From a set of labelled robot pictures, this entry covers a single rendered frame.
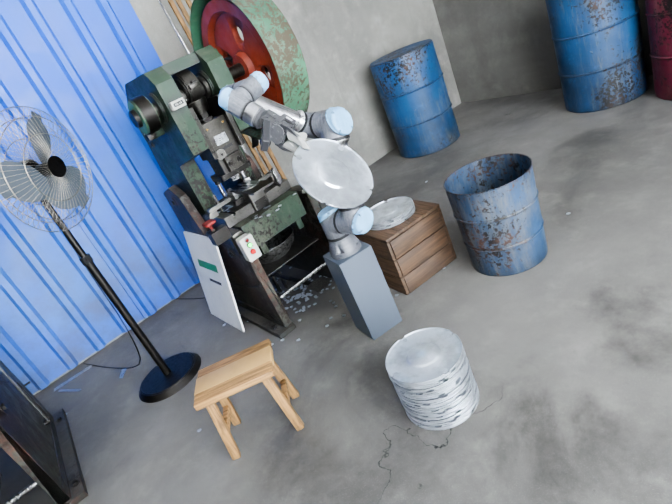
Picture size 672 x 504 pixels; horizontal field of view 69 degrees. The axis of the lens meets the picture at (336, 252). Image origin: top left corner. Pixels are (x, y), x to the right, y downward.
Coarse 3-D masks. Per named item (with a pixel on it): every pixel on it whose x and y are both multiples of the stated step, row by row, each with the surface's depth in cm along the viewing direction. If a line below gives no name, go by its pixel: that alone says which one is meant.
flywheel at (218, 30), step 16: (224, 0) 244; (208, 16) 264; (224, 16) 259; (240, 16) 242; (208, 32) 274; (224, 32) 267; (256, 32) 239; (224, 48) 277; (240, 48) 265; (256, 48) 253; (256, 64) 262; (272, 64) 245; (240, 80) 284; (272, 80) 259; (272, 96) 268
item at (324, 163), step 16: (320, 144) 168; (336, 144) 171; (304, 160) 161; (320, 160) 163; (336, 160) 166; (352, 160) 170; (304, 176) 158; (320, 176) 160; (336, 176) 162; (352, 176) 166; (368, 176) 169; (320, 192) 157; (336, 192) 159; (352, 192) 162; (368, 192) 165
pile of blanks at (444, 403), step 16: (464, 352) 177; (464, 368) 172; (400, 384) 172; (416, 384) 167; (432, 384) 166; (448, 384) 167; (464, 384) 172; (400, 400) 184; (416, 400) 172; (432, 400) 169; (448, 400) 170; (464, 400) 173; (416, 416) 178; (432, 416) 173; (448, 416) 173; (464, 416) 174
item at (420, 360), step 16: (416, 336) 189; (432, 336) 185; (400, 352) 184; (416, 352) 180; (432, 352) 177; (448, 352) 174; (400, 368) 177; (416, 368) 174; (432, 368) 170; (448, 368) 167
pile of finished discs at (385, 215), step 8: (392, 200) 276; (400, 200) 271; (408, 200) 267; (376, 208) 275; (384, 208) 269; (392, 208) 264; (400, 208) 262; (408, 208) 258; (376, 216) 265; (384, 216) 261; (392, 216) 257; (400, 216) 255; (408, 216) 258; (376, 224) 256; (384, 224) 254; (392, 224) 254
